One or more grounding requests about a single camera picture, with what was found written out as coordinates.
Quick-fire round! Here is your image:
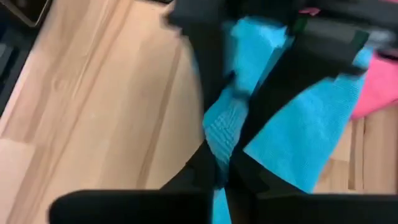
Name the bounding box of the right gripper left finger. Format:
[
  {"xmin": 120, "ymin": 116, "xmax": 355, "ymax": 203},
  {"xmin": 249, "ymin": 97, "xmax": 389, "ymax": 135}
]
[{"xmin": 49, "ymin": 141, "xmax": 219, "ymax": 224}]

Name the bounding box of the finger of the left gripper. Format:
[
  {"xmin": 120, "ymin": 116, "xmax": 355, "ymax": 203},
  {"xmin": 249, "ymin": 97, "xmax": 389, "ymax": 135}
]
[
  {"xmin": 169, "ymin": 0, "xmax": 234, "ymax": 110},
  {"xmin": 236, "ymin": 19, "xmax": 371, "ymax": 151}
]

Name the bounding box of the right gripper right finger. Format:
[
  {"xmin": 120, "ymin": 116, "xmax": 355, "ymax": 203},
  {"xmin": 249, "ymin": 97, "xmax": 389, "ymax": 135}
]
[{"xmin": 224, "ymin": 151, "xmax": 398, "ymax": 224}]

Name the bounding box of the blue towel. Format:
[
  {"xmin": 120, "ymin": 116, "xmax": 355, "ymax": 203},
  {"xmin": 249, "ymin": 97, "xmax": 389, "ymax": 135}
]
[{"xmin": 191, "ymin": 15, "xmax": 374, "ymax": 224}]

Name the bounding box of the pink towel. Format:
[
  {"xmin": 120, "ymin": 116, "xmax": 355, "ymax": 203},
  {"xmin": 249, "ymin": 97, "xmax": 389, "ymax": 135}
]
[{"xmin": 350, "ymin": 51, "xmax": 398, "ymax": 121}]

